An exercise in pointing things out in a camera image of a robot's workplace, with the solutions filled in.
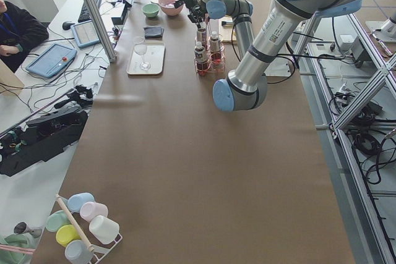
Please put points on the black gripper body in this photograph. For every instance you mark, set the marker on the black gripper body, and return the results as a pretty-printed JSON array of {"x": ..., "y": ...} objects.
[{"x": 192, "y": 0}]

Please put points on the tea bottle taken out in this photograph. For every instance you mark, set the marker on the tea bottle taken out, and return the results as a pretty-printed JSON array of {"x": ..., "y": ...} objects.
[{"x": 201, "y": 36}]

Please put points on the copper wire bottle basket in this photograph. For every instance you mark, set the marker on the copper wire bottle basket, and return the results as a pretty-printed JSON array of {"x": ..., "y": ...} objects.
[{"x": 206, "y": 24}]

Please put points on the tea bottle front left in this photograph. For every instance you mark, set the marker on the tea bottle front left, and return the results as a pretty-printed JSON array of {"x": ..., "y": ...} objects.
[{"x": 201, "y": 58}]

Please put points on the tea bottle middle basket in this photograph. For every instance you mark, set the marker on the tea bottle middle basket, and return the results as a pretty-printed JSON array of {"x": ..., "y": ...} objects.
[{"x": 215, "y": 50}]

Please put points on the pink bowl with ice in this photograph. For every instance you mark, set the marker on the pink bowl with ice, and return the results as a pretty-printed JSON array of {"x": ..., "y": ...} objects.
[{"x": 167, "y": 6}]

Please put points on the wooden cutting board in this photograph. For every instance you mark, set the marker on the wooden cutting board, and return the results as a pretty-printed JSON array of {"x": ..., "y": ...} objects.
[{"x": 225, "y": 29}]

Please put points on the green ceramic bowl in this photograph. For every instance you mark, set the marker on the green ceramic bowl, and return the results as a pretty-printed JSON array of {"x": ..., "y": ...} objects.
[{"x": 150, "y": 10}]

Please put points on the folded grey cloth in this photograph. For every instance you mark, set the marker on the folded grey cloth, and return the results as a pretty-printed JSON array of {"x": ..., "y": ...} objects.
[{"x": 153, "y": 32}]

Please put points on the clear wine glass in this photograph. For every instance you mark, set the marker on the clear wine glass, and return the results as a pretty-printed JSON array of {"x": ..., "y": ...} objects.
[{"x": 140, "y": 48}]

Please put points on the cream serving tray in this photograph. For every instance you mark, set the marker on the cream serving tray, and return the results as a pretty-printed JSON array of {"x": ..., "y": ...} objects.
[{"x": 155, "y": 56}]

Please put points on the black computer keyboard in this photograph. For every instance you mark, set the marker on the black computer keyboard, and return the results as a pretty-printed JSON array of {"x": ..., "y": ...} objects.
[{"x": 84, "y": 12}]

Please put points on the black computer mouse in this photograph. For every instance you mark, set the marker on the black computer mouse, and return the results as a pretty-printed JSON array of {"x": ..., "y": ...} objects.
[{"x": 67, "y": 25}]

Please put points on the blue teach pendant tablet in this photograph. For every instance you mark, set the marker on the blue teach pendant tablet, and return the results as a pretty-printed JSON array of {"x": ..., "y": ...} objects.
[{"x": 52, "y": 61}]

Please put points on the seated person dark jacket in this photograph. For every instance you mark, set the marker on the seated person dark jacket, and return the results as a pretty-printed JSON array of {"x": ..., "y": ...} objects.
[{"x": 20, "y": 33}]

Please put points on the black equipment case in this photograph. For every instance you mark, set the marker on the black equipment case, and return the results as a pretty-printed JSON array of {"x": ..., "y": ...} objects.
[{"x": 42, "y": 139}]

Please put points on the pink plastic cup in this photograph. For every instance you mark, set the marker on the pink plastic cup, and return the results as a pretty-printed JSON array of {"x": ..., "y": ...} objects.
[{"x": 90, "y": 210}]

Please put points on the blue plastic cup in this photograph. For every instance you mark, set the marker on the blue plastic cup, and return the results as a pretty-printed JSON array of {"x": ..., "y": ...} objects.
[{"x": 76, "y": 201}]

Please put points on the white plastic cup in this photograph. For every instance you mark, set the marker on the white plastic cup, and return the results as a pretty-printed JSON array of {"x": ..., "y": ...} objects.
[{"x": 104, "y": 229}]

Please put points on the green plastic cup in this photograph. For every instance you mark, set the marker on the green plastic cup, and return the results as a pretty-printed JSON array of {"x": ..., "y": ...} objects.
[{"x": 56, "y": 220}]

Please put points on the yellow plastic cup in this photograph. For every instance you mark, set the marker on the yellow plastic cup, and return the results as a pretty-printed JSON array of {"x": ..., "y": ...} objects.
[{"x": 66, "y": 234}]

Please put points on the white cup rack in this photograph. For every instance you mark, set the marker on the white cup rack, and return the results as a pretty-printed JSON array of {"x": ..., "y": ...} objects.
[{"x": 100, "y": 251}]

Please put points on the grey plastic cup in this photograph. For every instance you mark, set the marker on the grey plastic cup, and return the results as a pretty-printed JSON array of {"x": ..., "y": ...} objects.
[{"x": 77, "y": 253}]

